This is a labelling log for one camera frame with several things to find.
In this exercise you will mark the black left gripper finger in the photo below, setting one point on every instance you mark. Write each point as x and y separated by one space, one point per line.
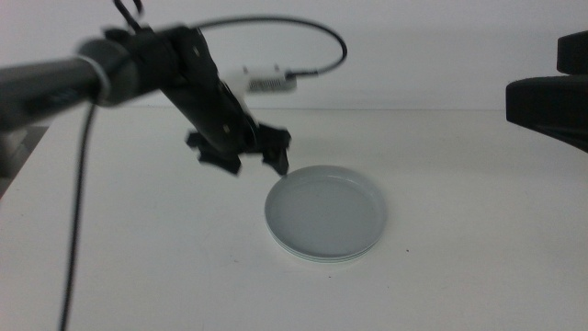
222 162
277 161

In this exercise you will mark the grey shallow bowl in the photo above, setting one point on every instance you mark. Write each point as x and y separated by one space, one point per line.
324 211

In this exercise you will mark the green shallow bowl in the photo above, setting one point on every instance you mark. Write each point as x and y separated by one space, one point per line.
328 259

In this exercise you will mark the white shallow bowl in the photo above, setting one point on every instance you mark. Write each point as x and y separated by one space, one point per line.
328 262

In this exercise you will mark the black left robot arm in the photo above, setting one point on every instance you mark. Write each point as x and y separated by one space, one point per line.
46 87

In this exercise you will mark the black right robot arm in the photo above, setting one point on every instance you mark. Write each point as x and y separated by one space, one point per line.
546 99

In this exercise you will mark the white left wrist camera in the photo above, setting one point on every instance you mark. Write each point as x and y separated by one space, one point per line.
268 83

